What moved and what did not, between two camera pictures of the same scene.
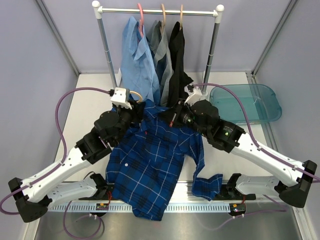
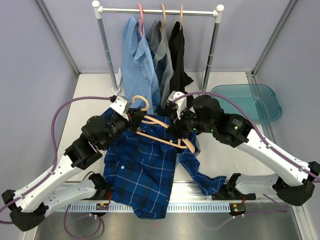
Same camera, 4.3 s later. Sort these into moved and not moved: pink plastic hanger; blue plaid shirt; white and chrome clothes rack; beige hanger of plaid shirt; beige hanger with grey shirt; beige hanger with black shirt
Moved: blue plaid shirt; beige hanger of plaid shirt
Not moved: beige hanger with grey shirt; white and chrome clothes rack; pink plastic hanger; beige hanger with black shirt
